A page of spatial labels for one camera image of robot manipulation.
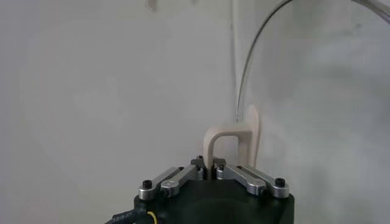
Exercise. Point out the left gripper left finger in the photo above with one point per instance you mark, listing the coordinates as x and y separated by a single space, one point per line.
173 181

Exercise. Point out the glass pot lid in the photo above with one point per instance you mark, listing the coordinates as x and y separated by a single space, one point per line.
231 134

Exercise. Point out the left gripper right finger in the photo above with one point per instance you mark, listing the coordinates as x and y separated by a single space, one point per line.
250 179

